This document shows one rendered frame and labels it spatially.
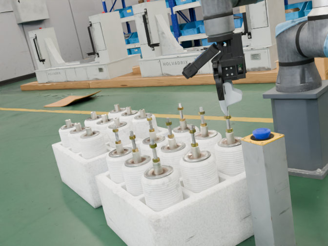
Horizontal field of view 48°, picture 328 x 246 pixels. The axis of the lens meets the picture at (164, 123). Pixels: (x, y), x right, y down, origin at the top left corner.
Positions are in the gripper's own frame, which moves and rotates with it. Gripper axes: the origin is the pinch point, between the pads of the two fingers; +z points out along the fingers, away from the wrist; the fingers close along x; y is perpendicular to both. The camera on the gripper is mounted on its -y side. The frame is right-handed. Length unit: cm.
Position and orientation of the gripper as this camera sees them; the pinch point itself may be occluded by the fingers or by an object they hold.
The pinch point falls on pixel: (223, 110)
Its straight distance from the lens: 100.9
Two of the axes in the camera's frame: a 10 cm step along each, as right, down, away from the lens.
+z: 1.9, 9.4, 2.7
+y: 9.5, -1.1, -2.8
